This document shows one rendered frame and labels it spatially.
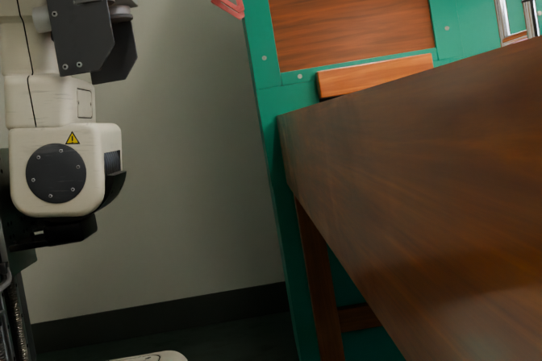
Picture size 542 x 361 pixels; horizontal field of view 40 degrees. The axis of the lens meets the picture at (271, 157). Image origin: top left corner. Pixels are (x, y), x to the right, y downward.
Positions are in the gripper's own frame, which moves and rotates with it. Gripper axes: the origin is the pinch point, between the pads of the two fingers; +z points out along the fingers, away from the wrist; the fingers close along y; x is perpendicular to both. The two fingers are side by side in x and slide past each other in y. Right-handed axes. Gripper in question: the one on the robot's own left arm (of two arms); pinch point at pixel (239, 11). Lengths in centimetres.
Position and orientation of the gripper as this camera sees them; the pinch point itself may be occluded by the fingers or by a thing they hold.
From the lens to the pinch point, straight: 162.6
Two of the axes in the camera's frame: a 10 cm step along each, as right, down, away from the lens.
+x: -8.1, 5.9, 0.1
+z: 5.9, 8.0, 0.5
